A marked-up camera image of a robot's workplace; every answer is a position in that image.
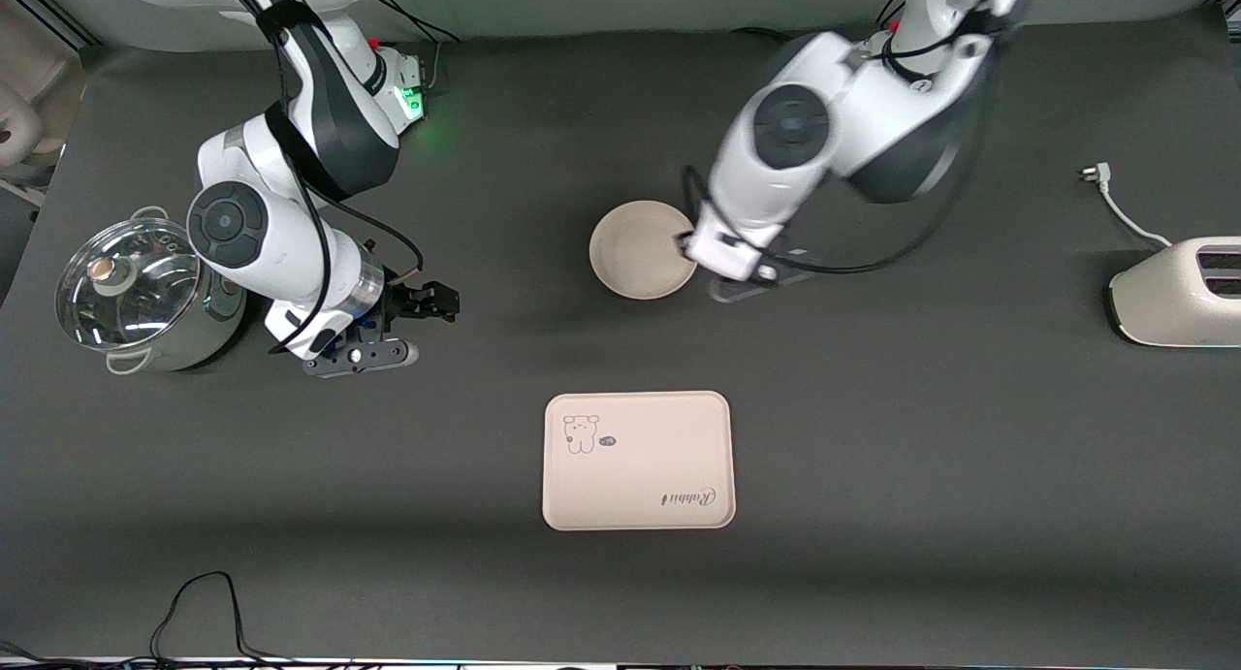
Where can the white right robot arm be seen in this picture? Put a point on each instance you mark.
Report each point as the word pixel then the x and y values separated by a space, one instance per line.
pixel 320 137

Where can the white toaster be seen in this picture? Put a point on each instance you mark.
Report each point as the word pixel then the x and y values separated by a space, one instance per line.
pixel 1163 302

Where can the steel pot with glass lid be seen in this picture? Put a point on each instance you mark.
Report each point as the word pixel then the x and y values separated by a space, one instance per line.
pixel 145 292

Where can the beige rectangular rabbit tray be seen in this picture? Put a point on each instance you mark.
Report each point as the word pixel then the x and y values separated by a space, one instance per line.
pixel 640 476

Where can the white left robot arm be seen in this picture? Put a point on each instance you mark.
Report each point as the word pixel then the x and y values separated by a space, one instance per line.
pixel 824 137

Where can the round beige plate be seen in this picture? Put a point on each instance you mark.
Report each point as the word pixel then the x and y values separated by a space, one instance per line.
pixel 635 253

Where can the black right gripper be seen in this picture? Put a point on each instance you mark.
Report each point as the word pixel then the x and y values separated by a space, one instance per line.
pixel 405 303

